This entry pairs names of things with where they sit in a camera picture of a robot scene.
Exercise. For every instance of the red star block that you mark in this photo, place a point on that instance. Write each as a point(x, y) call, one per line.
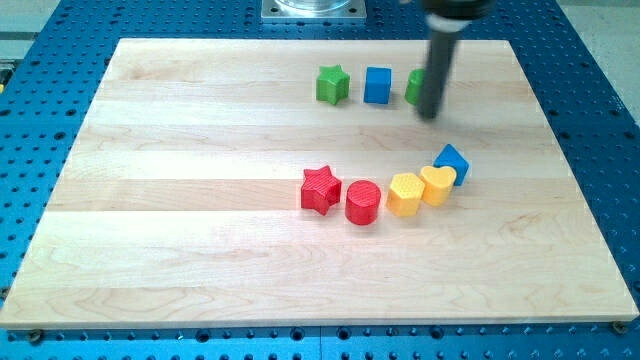
point(320, 190)

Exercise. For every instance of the green star block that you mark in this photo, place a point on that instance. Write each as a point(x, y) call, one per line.
point(332, 84)

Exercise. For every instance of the red cylinder block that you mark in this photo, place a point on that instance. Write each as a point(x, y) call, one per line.
point(362, 202)

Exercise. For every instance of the yellow hexagon block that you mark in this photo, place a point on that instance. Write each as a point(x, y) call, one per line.
point(405, 194)

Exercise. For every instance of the blue cube block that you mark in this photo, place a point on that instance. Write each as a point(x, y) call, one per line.
point(378, 85)

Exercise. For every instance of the wooden board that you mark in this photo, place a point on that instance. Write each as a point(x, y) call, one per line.
point(179, 204)

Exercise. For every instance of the yellow heart block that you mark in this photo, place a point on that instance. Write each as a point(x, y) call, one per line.
point(438, 183)

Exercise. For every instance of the blue diamond block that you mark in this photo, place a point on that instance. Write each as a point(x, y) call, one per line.
point(450, 156)

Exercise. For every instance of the green round block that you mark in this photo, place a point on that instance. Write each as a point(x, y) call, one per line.
point(414, 86)

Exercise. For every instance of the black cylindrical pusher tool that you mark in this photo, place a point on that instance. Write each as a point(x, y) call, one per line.
point(446, 20)

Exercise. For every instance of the blue perforated metal table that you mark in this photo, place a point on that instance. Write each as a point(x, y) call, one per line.
point(580, 57)

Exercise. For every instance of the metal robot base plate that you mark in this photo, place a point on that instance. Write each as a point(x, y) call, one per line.
point(282, 11)

